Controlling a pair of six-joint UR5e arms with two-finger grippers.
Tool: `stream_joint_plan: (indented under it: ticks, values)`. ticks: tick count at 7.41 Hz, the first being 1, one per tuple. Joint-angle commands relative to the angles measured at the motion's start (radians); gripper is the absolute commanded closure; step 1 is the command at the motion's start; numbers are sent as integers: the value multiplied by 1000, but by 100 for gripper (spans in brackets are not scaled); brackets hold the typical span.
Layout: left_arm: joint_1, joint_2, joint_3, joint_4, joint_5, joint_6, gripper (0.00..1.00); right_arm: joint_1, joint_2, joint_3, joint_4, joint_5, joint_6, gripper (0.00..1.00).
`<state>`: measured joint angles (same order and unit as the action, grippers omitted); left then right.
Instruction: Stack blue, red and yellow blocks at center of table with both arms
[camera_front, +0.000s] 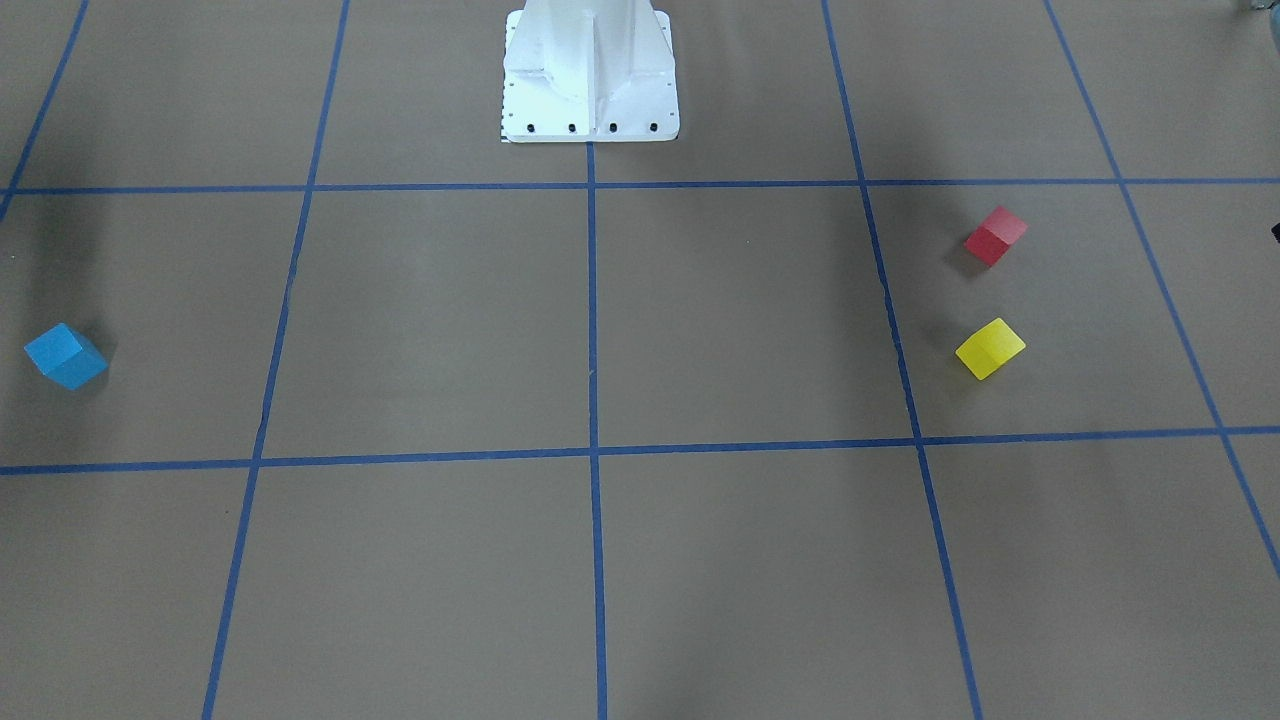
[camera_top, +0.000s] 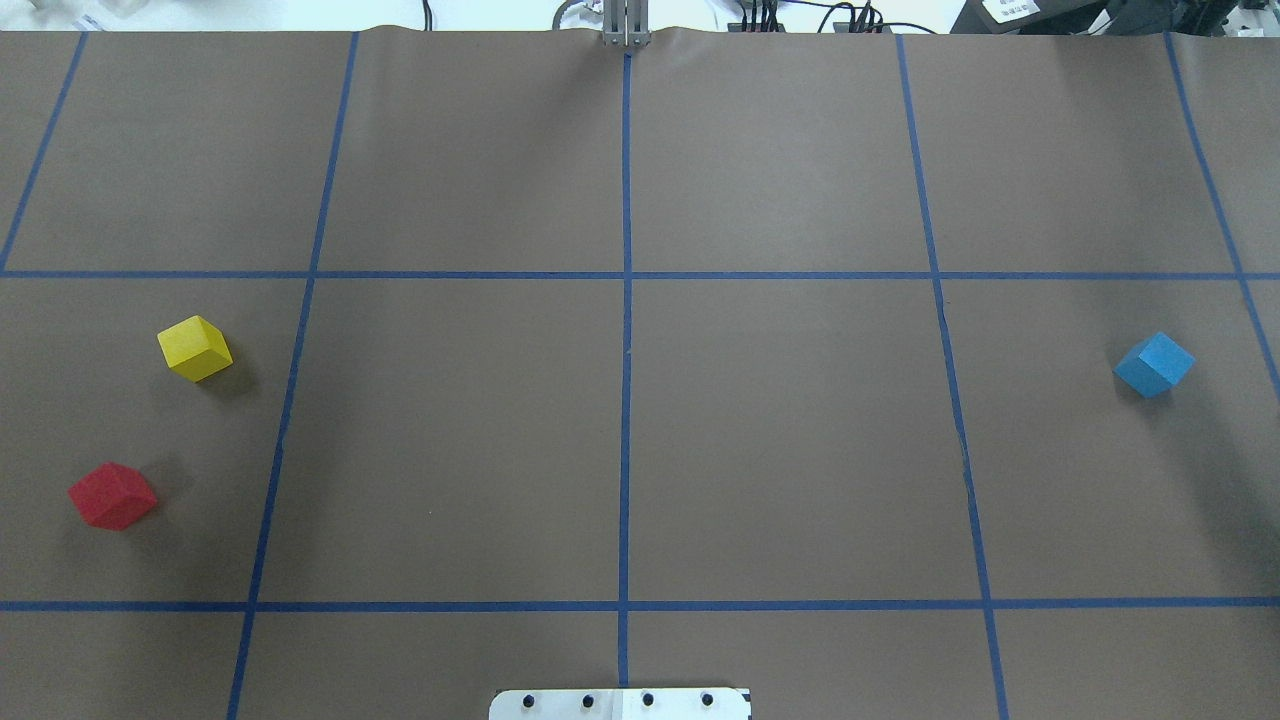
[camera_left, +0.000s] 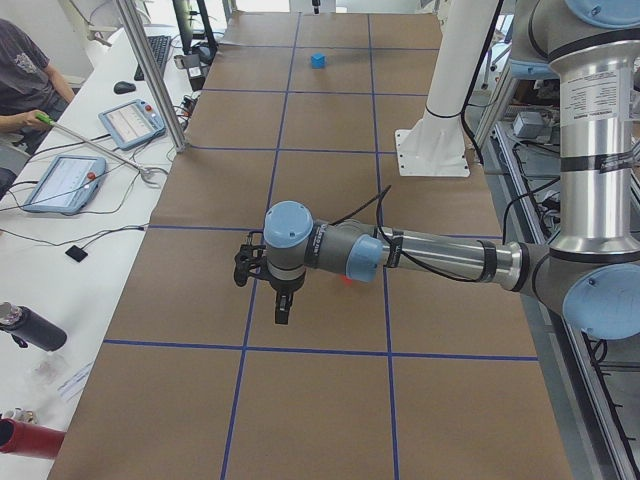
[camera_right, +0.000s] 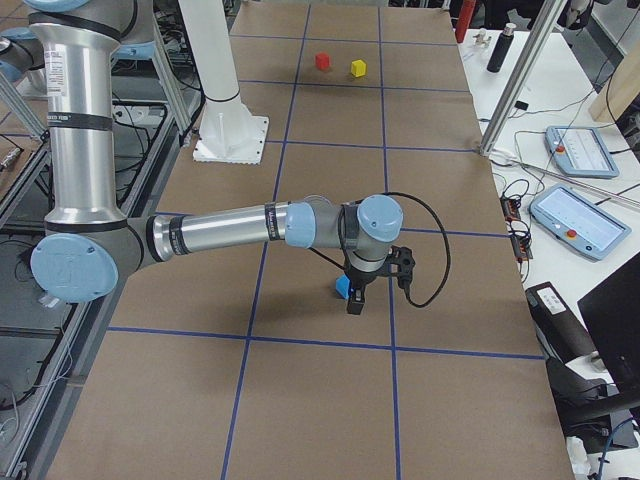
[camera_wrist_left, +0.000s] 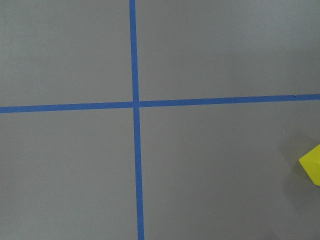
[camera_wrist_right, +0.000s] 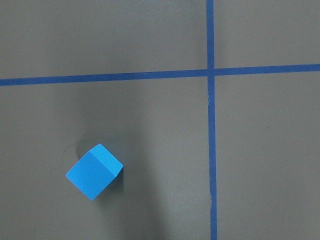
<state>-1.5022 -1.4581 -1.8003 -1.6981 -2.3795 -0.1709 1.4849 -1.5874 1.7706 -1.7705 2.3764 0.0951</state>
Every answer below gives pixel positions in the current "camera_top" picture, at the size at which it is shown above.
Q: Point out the blue cube block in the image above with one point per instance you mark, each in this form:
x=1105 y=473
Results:
x=1155 y=365

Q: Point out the aluminium frame post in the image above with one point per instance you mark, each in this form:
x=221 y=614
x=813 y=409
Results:
x=626 y=23

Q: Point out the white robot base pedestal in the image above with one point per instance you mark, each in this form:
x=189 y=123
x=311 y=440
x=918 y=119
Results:
x=623 y=703

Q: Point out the yellow cube block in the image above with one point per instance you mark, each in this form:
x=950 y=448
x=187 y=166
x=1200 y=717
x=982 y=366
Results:
x=195 y=349

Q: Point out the red cube block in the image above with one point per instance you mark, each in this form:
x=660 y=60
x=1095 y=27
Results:
x=112 y=496

